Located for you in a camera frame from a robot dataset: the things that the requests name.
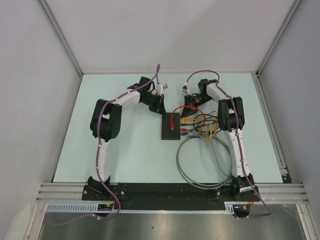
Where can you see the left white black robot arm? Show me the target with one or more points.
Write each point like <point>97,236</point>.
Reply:
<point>106,123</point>

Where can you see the slotted grey cable duct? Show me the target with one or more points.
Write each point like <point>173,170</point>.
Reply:
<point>96,208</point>

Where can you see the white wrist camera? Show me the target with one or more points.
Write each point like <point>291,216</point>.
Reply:
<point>186,89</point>
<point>160,88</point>

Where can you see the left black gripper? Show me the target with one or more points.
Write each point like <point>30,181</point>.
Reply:
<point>160,101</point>

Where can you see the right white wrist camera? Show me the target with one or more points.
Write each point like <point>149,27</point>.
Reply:
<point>186,89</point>

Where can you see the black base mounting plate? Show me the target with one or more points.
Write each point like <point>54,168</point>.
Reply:
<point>176,197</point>

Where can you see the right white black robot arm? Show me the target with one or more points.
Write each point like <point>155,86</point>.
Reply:
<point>231,120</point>

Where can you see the aluminium front frame rail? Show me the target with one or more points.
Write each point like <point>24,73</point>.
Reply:
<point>271,193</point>

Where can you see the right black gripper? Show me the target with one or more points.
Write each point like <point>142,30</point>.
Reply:
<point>187,111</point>

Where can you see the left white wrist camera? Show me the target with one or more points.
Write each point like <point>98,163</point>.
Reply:
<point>160,88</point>

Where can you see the black network switch box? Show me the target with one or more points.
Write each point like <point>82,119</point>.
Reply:
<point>170,127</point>

